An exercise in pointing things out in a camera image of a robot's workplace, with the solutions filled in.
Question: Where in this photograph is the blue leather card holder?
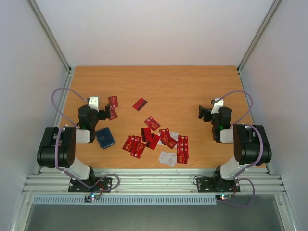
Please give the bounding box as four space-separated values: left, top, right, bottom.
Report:
96 127 116 149

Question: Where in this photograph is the white card bottom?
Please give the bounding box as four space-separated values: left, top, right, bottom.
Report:
158 152 177 167

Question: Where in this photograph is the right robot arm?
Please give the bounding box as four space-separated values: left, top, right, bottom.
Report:
195 105 272 193

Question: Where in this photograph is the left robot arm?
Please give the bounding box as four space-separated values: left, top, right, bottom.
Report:
37 104 111 192

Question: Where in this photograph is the red card near left gripper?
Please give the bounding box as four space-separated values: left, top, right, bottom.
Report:
109 107 118 120

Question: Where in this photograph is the red card far left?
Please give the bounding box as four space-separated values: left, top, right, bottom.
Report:
108 96 119 108

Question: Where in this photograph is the red card magnetic stripe back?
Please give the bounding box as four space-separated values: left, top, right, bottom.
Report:
132 98 148 111

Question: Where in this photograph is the red VIP card right stack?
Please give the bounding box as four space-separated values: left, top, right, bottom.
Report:
177 135 188 153

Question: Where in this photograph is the red VIP card right lower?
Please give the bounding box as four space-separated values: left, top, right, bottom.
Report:
177 147 189 164

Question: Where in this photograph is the red VIP card bottom left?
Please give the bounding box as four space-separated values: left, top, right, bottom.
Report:
122 135 140 152

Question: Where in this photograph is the red VIP card centre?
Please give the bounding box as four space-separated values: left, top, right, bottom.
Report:
144 116 161 131

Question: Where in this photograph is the red VIP card middle right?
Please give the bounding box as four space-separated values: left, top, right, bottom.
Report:
159 128 178 149

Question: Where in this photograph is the dark red stripe card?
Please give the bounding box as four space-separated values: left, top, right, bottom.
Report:
141 127 152 142

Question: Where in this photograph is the red stripe card lower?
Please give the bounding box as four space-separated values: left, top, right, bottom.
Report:
146 133 160 150

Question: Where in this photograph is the left controller board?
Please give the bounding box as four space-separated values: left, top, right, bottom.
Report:
84 194 100 203

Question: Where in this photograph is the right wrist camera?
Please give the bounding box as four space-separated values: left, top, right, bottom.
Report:
211 98 224 114

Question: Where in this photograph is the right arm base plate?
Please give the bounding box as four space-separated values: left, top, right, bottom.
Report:
196 177 241 194

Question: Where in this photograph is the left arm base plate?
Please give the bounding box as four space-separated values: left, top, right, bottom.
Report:
68 177 113 193

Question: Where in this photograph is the aluminium rail frame front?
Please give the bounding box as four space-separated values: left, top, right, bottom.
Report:
22 167 286 195

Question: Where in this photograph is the grey slotted cable duct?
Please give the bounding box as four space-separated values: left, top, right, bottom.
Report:
33 195 217 205

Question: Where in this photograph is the left aluminium corner post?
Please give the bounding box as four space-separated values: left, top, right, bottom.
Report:
27 0 71 73

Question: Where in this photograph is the aluminium corner post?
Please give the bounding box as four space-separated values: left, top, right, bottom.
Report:
27 0 71 73
237 0 282 74

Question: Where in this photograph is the right aluminium corner post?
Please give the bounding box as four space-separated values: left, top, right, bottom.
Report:
237 0 282 74

